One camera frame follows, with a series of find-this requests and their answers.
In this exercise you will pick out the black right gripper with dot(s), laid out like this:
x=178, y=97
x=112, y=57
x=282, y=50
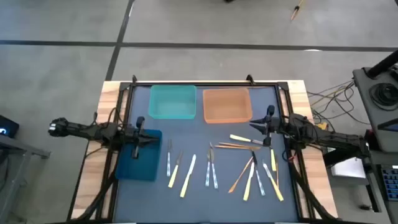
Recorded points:
x=273, y=126

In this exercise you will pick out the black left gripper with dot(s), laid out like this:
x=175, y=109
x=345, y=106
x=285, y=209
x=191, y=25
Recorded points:
x=135, y=138

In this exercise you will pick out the wooden chopstick utensil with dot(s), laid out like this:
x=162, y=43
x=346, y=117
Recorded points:
x=239, y=145

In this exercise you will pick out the teal translucent plastic bin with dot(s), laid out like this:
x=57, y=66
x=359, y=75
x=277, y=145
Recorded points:
x=172, y=102

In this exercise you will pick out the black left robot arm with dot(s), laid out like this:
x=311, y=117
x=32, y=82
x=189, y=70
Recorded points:
x=81, y=129

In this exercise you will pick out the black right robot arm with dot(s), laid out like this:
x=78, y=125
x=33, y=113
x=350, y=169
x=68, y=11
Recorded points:
x=329, y=138

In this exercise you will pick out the dark blue plastic bin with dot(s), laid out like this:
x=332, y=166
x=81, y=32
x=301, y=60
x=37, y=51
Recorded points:
x=140, y=168

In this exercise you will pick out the orange translucent plastic bin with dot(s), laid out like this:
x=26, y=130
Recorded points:
x=227, y=105

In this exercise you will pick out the black clamp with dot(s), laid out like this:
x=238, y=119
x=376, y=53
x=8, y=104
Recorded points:
x=134, y=78
x=249, y=78

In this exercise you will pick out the yellow connector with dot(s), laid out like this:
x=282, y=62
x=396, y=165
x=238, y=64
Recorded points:
x=322, y=126

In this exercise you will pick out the white paper box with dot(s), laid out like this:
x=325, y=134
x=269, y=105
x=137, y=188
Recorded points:
x=348, y=168

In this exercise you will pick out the grey equipment cart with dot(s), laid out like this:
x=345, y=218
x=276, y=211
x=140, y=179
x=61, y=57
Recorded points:
x=373, y=102

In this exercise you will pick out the grey side desk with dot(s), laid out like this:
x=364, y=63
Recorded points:
x=373, y=193

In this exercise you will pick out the grey metal cart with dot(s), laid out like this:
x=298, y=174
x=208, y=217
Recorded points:
x=18, y=149

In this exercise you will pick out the small black floor object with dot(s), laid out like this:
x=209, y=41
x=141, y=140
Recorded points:
x=363, y=207

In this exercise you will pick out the black pole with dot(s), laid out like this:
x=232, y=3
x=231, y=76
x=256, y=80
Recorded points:
x=384, y=63

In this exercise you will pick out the keypad panel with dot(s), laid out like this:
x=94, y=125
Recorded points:
x=391, y=183

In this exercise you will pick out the black box with blue light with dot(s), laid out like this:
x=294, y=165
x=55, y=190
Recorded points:
x=6, y=127

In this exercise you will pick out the black metal table frame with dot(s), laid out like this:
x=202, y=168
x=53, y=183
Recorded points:
x=217, y=84

